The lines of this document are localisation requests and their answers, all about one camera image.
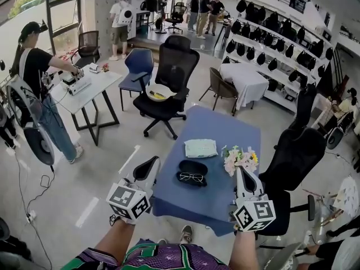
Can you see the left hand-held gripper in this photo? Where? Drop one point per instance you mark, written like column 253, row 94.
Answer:
column 128, row 201

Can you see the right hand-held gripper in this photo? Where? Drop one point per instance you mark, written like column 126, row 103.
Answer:
column 253, row 215

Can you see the silver wire-frame eyeglasses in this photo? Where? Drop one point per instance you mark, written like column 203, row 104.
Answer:
column 185, row 176

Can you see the black glasses case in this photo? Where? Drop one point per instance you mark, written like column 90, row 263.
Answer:
column 194, row 166

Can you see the person's right forearm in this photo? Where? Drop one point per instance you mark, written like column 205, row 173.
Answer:
column 243, row 252

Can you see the person's left forearm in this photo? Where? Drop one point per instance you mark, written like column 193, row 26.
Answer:
column 115, row 240

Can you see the pink flowers in white pot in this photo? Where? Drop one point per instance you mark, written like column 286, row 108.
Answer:
column 239, row 157

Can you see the black high-back office chair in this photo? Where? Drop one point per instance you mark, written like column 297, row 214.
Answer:
column 295, row 156

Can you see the blue tablecloth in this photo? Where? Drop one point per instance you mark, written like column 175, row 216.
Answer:
column 197, row 207

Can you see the pale green wipes packet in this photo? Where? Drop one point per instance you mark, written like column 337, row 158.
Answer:
column 201, row 148

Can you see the person's left shoe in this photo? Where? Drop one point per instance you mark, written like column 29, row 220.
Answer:
column 162, row 242

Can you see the person's shoe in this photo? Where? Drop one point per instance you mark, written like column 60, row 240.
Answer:
column 162, row 242
column 186, row 233

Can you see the person's right shoe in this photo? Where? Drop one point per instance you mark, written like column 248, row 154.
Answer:
column 186, row 233

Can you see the yellow and black tool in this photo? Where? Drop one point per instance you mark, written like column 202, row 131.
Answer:
column 157, row 94

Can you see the white bowl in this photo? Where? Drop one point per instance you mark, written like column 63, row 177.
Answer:
column 168, row 94

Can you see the person's purple patterned shirt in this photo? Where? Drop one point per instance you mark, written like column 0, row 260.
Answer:
column 168, row 259

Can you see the white shelving unit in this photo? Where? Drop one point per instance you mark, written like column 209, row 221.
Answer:
column 272, row 94

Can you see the black disc-shaped device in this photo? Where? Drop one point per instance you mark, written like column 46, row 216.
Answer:
column 334, row 139
column 39, row 146

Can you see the pale patterned cloth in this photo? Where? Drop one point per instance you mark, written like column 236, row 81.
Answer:
column 347, row 193

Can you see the white table with black legs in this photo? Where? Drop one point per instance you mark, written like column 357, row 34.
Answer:
column 104, row 80

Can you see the black storage box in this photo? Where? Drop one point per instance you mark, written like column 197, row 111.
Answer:
column 272, row 85

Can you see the white tablecloth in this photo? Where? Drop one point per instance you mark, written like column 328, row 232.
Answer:
column 244, row 80

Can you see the pink-clothed table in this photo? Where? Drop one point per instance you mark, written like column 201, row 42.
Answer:
column 323, row 108

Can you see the brown armchair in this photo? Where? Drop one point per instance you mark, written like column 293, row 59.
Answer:
column 218, row 83

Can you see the white appliance box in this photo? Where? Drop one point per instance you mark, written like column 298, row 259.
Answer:
column 80, row 87

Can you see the blue plastic chair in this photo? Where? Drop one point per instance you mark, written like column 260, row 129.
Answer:
column 137, row 63

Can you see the black mesh office chair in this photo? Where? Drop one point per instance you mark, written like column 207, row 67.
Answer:
column 175, row 66

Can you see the small red flower pot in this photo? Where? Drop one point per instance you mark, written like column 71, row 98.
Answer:
column 105, row 67

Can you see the small white box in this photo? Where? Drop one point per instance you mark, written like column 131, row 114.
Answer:
column 95, row 68

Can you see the white power strip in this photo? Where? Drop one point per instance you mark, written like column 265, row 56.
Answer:
column 31, row 216

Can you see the small black mesh chair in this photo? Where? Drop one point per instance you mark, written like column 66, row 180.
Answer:
column 88, row 41

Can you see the black standing fan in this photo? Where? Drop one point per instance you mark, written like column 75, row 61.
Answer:
column 159, row 24

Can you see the grey lockers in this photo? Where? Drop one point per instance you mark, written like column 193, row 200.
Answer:
column 102, row 15

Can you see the rows of black bags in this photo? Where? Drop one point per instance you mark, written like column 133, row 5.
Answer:
column 271, row 21

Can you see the black swivel chair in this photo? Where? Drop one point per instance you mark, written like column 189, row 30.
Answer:
column 178, row 10

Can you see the garment rack with black bags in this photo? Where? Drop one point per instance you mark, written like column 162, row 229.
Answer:
column 152, row 3

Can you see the black-framed window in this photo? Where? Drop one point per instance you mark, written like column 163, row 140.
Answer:
column 64, row 13

